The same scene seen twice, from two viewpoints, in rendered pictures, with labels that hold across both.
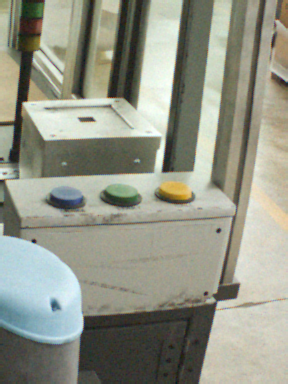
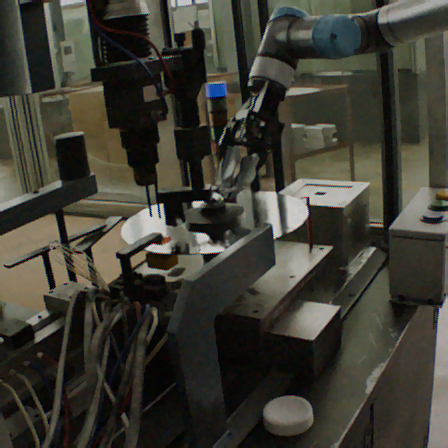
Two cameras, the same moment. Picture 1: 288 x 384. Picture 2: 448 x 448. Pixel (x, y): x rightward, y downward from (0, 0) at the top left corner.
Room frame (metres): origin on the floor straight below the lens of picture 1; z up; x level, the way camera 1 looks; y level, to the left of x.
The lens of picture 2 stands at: (0.30, 0.96, 1.27)
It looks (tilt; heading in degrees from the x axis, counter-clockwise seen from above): 19 degrees down; 327
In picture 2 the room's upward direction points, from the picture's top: 7 degrees counter-clockwise
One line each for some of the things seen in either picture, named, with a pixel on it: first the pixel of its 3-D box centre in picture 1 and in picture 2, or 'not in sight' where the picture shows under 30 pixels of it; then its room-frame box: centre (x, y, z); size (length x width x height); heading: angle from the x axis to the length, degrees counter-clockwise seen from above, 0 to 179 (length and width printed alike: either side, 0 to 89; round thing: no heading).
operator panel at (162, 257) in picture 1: (111, 246); (432, 241); (0.94, 0.03, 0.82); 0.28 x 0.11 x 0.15; 113
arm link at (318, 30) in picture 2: not in sight; (331, 36); (1.01, 0.22, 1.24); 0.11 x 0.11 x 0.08; 1
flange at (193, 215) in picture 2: not in sight; (213, 210); (1.12, 0.43, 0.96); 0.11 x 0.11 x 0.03
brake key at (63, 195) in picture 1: (66, 200); (432, 218); (0.90, 0.09, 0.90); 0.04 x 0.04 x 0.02
